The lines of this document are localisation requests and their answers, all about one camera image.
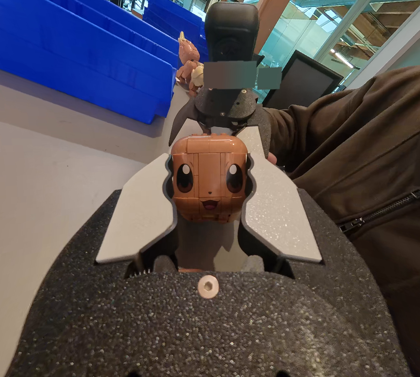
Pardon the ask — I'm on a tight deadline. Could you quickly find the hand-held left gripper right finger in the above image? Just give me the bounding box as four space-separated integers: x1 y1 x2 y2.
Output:
240 154 323 264

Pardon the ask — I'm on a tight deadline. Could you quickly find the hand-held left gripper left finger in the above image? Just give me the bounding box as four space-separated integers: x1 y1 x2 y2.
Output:
95 153 180 265

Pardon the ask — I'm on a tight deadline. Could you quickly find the brown lego head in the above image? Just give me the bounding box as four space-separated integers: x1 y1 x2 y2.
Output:
171 133 252 224

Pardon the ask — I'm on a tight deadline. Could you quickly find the brown lego body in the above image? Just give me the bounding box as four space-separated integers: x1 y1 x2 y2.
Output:
175 32 207 97

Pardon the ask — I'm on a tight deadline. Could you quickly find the black flat monitor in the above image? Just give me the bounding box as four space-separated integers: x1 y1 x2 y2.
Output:
262 49 344 108

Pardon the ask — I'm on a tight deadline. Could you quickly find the blue plastic bin stack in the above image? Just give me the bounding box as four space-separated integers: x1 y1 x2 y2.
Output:
143 0 210 64

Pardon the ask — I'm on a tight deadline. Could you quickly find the person's brown zip jacket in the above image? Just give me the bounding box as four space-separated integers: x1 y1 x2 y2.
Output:
289 141 420 377

